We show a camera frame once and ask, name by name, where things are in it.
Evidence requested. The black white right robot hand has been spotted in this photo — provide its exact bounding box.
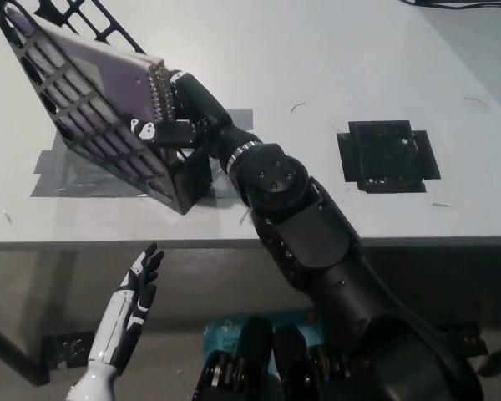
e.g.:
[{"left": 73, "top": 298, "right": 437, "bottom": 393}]
[{"left": 129, "top": 70, "right": 234, "bottom": 148}]

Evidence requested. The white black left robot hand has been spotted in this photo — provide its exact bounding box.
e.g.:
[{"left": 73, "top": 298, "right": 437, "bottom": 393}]
[{"left": 86, "top": 241, "right": 165, "bottom": 376}]

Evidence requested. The purple spiral notebook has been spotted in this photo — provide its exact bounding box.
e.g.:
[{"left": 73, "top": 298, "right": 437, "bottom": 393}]
[{"left": 6, "top": 6, "right": 179, "bottom": 197}]

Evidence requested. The black mesh file shelf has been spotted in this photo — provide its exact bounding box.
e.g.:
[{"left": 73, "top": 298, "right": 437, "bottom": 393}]
[{"left": 0, "top": 0, "right": 214, "bottom": 216}]

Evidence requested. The black floor tape patch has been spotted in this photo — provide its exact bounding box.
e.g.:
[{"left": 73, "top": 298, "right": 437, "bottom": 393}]
[
  {"left": 438, "top": 321, "right": 489, "bottom": 358},
  {"left": 41, "top": 332, "right": 95, "bottom": 372}
]

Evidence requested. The black slanted table leg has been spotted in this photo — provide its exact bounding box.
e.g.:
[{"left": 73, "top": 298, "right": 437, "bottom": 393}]
[
  {"left": 0, "top": 321, "right": 47, "bottom": 385},
  {"left": 478, "top": 329, "right": 501, "bottom": 377}
]

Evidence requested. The square black tape patch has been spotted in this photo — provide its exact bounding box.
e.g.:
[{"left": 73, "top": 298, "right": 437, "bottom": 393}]
[{"left": 337, "top": 119, "right": 443, "bottom": 194}]

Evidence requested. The flat black device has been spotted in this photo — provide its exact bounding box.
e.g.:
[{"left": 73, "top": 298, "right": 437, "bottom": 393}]
[{"left": 415, "top": 0, "right": 501, "bottom": 8}]

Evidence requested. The grey duct tape patch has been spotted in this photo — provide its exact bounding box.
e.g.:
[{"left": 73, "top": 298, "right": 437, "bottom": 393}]
[{"left": 29, "top": 108, "right": 256, "bottom": 198}]

